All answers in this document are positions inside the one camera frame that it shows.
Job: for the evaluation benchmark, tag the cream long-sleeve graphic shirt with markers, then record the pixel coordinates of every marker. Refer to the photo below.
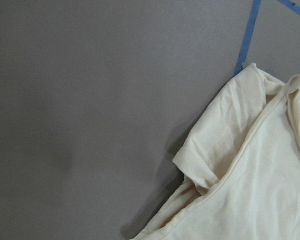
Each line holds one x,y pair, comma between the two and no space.
241,166

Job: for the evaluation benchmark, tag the blue tape line lengthwise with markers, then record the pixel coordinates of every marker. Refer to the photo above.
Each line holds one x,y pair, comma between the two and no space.
248,34

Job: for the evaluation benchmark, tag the blue tape line crosswise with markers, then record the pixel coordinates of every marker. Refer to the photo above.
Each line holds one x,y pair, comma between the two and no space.
291,5

